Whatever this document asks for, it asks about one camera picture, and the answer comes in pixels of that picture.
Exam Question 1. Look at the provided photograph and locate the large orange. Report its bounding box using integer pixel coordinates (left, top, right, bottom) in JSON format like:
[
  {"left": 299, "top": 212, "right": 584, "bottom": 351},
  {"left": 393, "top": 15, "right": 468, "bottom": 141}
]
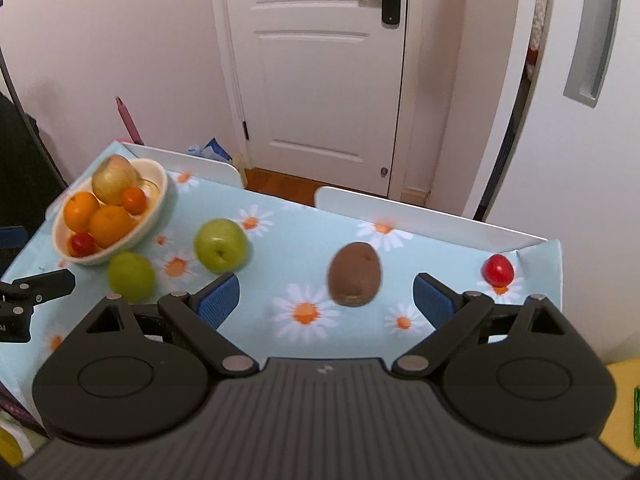
[{"left": 88, "top": 205, "right": 137, "bottom": 249}]

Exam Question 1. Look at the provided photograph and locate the white chair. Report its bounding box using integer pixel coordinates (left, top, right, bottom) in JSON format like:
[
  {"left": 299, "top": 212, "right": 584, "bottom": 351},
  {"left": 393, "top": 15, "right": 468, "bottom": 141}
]
[
  {"left": 314, "top": 186, "right": 548, "bottom": 256},
  {"left": 120, "top": 142, "right": 247, "bottom": 189}
]

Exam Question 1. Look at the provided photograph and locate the small mandarin orange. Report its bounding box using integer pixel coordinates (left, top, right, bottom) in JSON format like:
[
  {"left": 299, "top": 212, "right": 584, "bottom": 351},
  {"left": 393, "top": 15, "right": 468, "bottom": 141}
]
[{"left": 121, "top": 186, "right": 149, "bottom": 215}]

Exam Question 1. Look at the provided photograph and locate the grey recessed wardrobe handle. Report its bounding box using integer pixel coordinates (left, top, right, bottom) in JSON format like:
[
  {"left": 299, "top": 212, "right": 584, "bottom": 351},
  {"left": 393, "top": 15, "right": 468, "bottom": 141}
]
[{"left": 564, "top": 0, "right": 625, "bottom": 107}]

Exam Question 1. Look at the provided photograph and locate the pink plastic stand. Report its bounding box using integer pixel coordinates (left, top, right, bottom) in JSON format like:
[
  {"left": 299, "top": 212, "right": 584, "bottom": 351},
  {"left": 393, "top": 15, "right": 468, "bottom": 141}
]
[{"left": 116, "top": 96, "right": 144, "bottom": 146}]

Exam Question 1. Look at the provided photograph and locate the white panel door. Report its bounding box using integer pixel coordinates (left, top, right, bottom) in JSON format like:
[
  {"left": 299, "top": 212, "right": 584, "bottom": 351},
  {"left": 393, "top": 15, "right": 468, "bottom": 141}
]
[{"left": 207, "top": 0, "right": 418, "bottom": 198}]

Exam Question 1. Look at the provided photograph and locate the blue daisy print tablecloth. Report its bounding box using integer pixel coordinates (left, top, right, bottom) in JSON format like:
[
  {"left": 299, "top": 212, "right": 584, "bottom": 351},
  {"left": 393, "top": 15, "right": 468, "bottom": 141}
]
[{"left": 0, "top": 140, "right": 563, "bottom": 411}]

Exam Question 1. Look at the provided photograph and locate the red cherry tomato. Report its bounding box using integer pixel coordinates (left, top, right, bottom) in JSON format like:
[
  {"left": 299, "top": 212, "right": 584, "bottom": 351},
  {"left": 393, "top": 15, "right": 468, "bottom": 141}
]
[
  {"left": 481, "top": 254, "right": 515, "bottom": 287},
  {"left": 69, "top": 231, "right": 99, "bottom": 257}
]

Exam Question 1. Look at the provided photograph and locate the yellow red apple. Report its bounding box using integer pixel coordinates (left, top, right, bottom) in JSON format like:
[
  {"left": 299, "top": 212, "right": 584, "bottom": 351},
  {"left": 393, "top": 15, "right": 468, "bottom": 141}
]
[{"left": 91, "top": 155, "right": 139, "bottom": 206}]

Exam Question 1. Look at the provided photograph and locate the cream cartoon print plate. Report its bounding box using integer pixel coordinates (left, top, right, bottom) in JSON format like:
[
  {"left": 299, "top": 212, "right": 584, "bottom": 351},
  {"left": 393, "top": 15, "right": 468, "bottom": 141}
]
[{"left": 51, "top": 158, "right": 168, "bottom": 266}]

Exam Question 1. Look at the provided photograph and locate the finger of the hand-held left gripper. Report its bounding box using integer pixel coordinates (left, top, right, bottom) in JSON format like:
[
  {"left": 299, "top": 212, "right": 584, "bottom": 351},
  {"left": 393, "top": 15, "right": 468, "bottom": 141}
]
[
  {"left": 0, "top": 269, "right": 77, "bottom": 311},
  {"left": 0, "top": 226, "right": 27, "bottom": 264}
]

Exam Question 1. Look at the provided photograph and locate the white wardrobe door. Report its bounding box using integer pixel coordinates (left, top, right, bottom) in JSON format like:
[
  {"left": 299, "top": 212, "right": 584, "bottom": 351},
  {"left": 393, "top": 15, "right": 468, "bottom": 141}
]
[{"left": 462, "top": 0, "right": 640, "bottom": 366}]

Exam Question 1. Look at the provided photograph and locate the brown kiwi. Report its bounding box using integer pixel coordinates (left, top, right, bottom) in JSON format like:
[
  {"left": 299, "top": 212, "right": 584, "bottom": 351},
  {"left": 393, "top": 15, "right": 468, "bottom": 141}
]
[{"left": 327, "top": 241, "right": 384, "bottom": 307}]

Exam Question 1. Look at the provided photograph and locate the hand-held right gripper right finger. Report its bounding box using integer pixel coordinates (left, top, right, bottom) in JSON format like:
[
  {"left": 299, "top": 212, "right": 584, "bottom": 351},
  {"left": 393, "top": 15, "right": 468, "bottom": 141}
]
[{"left": 392, "top": 272, "right": 576, "bottom": 378}]

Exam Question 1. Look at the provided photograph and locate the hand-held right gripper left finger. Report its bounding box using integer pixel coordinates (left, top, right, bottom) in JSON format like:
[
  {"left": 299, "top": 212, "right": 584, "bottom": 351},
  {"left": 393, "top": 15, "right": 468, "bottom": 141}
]
[{"left": 82, "top": 272, "right": 258, "bottom": 378}]

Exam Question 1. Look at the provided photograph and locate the large green apple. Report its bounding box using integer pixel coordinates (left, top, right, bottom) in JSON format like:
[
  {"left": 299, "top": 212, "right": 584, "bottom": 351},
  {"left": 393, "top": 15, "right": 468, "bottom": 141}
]
[{"left": 194, "top": 218, "right": 250, "bottom": 273}]

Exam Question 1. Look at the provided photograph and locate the small green apple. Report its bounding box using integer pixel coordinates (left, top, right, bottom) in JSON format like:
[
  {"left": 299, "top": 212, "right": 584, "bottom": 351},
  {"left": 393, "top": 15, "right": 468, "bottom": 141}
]
[{"left": 107, "top": 252, "right": 157, "bottom": 303}]

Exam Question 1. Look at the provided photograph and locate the blue plastic bag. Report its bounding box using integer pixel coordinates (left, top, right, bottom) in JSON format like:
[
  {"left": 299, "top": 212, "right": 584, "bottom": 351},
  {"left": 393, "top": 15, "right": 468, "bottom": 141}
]
[{"left": 187, "top": 137, "right": 233, "bottom": 161}]

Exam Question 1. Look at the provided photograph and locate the yellow object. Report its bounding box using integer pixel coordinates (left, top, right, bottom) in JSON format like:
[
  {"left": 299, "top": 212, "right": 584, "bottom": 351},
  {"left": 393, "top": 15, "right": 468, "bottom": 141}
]
[{"left": 597, "top": 360, "right": 640, "bottom": 466}]

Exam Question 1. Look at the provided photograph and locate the medium orange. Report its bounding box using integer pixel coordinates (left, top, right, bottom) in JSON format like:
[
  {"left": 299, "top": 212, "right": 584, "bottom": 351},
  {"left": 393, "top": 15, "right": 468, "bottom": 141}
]
[{"left": 63, "top": 191, "right": 101, "bottom": 231}]

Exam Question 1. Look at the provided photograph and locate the purple striped strap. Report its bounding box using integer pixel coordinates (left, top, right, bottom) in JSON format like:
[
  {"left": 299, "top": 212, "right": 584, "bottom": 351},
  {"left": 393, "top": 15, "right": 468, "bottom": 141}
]
[{"left": 0, "top": 390, "right": 33, "bottom": 428}]

